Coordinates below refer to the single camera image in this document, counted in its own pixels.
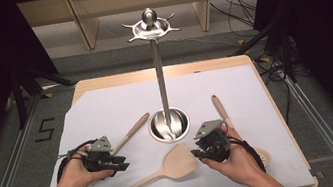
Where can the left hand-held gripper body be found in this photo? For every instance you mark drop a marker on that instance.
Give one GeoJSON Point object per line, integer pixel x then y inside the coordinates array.
{"type": "Point", "coordinates": [100, 158]}

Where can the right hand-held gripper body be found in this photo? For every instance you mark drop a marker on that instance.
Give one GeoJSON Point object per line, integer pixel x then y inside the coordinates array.
{"type": "Point", "coordinates": [215, 139]}

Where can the beige solid spatula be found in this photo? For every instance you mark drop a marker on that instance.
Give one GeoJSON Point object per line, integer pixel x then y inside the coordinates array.
{"type": "Point", "coordinates": [179, 164]}

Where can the beige slotted spatula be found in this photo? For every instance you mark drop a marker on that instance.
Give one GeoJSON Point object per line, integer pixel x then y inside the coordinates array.
{"type": "Point", "coordinates": [133, 130]}

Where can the beige perforated skimmer spoon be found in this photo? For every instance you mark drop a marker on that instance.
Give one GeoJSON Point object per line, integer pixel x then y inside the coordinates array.
{"type": "Point", "coordinates": [221, 108]}

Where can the metal utensil stand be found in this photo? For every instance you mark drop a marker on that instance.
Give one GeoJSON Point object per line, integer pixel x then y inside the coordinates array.
{"type": "Point", "coordinates": [159, 74]}

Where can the person's left hand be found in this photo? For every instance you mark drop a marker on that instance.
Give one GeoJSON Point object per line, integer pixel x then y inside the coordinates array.
{"type": "Point", "coordinates": [76, 175]}

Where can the person's right hand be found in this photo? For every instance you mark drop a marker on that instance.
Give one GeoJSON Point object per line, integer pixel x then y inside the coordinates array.
{"type": "Point", "coordinates": [239, 163]}

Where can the white paper sheet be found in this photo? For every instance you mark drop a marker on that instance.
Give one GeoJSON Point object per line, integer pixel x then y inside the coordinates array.
{"type": "Point", "coordinates": [141, 94]}

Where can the black tripod stand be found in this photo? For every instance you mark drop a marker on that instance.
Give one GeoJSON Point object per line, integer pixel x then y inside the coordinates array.
{"type": "Point", "coordinates": [19, 93]}
{"type": "Point", "coordinates": [286, 54]}

